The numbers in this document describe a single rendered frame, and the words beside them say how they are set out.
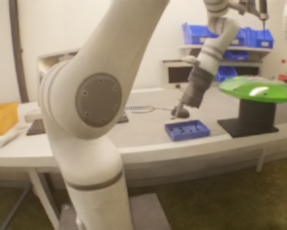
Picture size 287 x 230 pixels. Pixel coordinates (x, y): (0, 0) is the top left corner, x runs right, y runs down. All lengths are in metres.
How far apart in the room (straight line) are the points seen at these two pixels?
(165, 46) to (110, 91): 1.28
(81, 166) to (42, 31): 1.44
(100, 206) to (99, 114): 0.13
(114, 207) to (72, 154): 0.10
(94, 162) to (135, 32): 0.16
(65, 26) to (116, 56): 1.35
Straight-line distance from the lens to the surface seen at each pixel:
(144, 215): 0.44
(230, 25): 0.60
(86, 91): 0.18
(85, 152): 0.26
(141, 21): 0.23
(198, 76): 0.58
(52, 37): 1.57
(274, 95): 0.57
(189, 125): 0.70
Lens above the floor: 1.18
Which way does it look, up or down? 18 degrees down
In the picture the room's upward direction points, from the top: 4 degrees counter-clockwise
